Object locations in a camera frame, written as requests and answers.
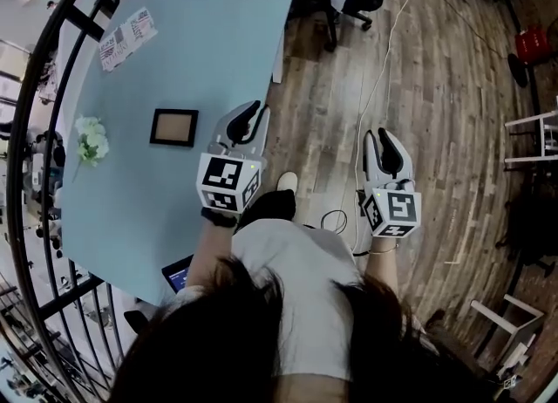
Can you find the white artificial flower bunch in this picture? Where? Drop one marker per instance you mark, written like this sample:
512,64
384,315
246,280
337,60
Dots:
91,135

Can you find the printed flag card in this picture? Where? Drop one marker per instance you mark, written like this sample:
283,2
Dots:
126,37

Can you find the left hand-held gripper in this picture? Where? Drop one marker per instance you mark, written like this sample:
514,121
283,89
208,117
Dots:
218,174

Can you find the person's white shirt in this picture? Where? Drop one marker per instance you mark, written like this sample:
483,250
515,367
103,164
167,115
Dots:
305,288

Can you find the person's left forearm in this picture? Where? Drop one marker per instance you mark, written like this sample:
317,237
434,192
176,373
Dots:
209,257

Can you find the black picture frame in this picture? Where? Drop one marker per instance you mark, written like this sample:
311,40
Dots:
174,127

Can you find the person's black trouser leg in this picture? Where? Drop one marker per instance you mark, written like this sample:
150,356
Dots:
270,207

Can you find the person's right forearm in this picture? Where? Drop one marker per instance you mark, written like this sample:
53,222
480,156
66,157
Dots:
381,270

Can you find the blue screen phone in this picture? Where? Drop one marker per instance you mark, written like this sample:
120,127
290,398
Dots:
178,277

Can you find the red crate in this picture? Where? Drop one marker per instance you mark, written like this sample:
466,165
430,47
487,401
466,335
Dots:
532,45

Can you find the black office chair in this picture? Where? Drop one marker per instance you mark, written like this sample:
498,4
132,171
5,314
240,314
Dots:
331,30

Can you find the person's white shoe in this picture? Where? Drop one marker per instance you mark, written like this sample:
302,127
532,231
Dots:
287,182

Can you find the black wristband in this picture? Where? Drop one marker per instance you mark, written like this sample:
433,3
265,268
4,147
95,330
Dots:
218,217

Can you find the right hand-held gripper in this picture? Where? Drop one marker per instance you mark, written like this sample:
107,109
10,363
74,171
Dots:
401,209

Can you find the black metal railing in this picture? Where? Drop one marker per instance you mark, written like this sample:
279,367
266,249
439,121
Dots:
14,165

